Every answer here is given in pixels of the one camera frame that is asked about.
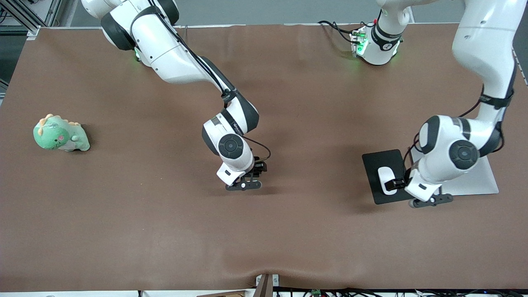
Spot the white computer mouse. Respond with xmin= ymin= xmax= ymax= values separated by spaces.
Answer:
xmin=378 ymin=166 xmax=399 ymax=195

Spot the black mouse pad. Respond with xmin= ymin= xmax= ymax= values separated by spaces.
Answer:
xmin=362 ymin=149 xmax=415 ymax=205

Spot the silver closed laptop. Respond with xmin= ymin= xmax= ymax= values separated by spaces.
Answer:
xmin=410 ymin=145 xmax=500 ymax=197

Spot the brown table cover mat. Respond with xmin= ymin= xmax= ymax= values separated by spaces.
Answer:
xmin=0 ymin=23 xmax=528 ymax=292

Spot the green dinosaur plush toy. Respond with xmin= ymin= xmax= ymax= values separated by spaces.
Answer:
xmin=33 ymin=114 xmax=91 ymax=152

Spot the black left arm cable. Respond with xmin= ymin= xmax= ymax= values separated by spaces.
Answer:
xmin=402 ymin=62 xmax=517 ymax=176

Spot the metal table edge mount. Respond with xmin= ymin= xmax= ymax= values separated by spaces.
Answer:
xmin=254 ymin=273 xmax=281 ymax=297

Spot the black left base cable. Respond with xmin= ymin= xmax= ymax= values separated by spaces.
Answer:
xmin=318 ymin=20 xmax=360 ymax=44

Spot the aluminium frame profile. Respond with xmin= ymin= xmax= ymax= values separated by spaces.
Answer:
xmin=0 ymin=0 xmax=62 ymax=33

